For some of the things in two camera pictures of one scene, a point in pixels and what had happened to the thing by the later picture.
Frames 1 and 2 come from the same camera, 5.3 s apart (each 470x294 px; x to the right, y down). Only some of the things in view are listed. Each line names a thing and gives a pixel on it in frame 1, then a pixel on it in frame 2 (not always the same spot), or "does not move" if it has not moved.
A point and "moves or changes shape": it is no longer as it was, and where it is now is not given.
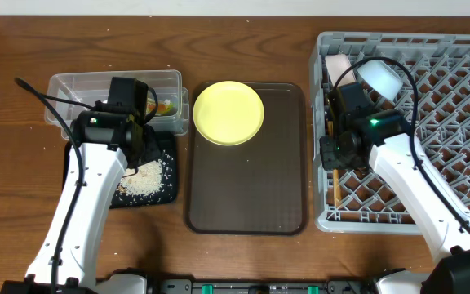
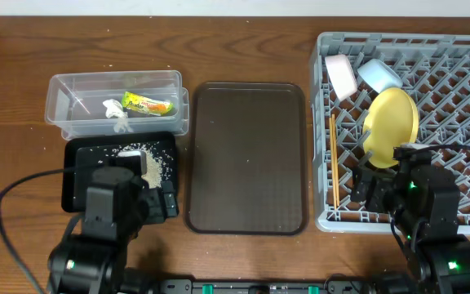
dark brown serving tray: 258,187 does not move
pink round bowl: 337,64 does not move
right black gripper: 329,160 → 381,184
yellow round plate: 228,113 moves or changes shape
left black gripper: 153,143 → 157,201
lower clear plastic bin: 171,115 does not move
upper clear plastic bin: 92,87 does not move
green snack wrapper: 164,108 does not move
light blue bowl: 380,77 does not move
